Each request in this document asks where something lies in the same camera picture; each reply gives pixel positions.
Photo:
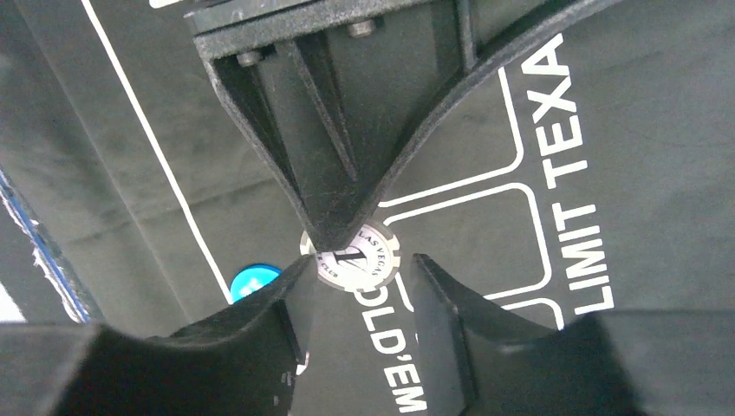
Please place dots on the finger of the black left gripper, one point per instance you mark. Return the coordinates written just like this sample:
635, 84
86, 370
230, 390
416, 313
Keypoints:
336, 97

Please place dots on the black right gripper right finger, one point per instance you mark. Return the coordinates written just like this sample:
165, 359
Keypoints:
480, 359

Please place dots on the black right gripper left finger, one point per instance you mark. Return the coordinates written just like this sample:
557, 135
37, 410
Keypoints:
241, 360

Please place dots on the blue small blind button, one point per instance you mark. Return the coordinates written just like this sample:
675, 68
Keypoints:
251, 279

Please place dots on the black poker table mat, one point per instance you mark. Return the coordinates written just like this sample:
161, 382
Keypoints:
594, 172

